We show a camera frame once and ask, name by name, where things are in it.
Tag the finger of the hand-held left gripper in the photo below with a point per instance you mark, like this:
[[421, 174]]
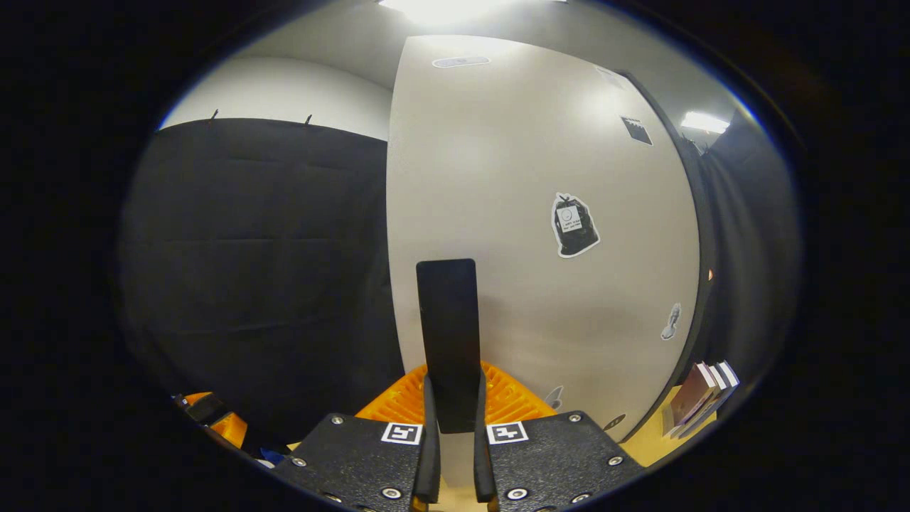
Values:
[[227, 427]]

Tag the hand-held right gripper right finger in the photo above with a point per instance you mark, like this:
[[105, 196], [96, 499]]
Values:
[[561, 462]]

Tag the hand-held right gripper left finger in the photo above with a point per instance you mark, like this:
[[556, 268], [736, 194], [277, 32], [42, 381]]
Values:
[[355, 462]]

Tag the grey cabinet door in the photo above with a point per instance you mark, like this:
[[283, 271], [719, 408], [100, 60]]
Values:
[[512, 156]]

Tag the white spine book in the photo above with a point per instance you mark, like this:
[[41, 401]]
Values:
[[688, 398]]

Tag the black backdrop cloth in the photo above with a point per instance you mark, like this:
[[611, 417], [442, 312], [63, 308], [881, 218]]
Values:
[[256, 284]]

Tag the beige spine book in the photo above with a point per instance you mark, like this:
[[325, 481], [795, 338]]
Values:
[[716, 380]]

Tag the grey spine book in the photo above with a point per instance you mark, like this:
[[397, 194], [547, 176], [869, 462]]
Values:
[[729, 375]]

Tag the ceiling light panel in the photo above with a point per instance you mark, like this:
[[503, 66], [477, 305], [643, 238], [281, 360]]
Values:
[[704, 122], [437, 8]]

